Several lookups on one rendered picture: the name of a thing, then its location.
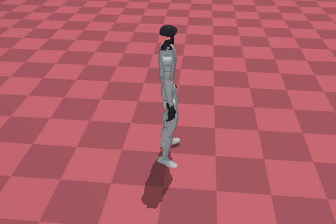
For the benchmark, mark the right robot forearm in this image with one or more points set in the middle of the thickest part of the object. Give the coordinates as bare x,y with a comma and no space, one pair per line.
169,93

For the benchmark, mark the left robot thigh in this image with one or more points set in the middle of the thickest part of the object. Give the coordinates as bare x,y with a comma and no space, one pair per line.
176,98

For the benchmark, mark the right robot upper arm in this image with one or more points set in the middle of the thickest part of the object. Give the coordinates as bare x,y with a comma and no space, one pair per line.
167,67

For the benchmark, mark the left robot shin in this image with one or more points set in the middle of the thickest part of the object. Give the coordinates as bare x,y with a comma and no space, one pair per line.
164,122

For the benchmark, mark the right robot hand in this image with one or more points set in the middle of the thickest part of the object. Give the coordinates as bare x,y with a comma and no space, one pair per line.
171,112

